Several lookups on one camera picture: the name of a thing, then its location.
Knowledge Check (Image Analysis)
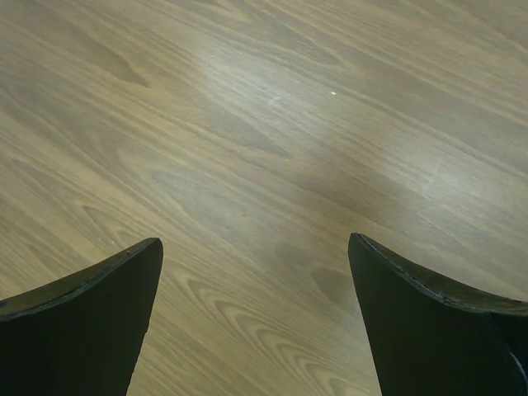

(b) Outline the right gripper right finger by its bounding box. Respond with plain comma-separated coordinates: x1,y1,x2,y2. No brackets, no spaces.
348,233,527,395

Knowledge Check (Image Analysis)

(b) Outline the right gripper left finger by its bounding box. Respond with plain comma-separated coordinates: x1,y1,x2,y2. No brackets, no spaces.
1,238,163,395

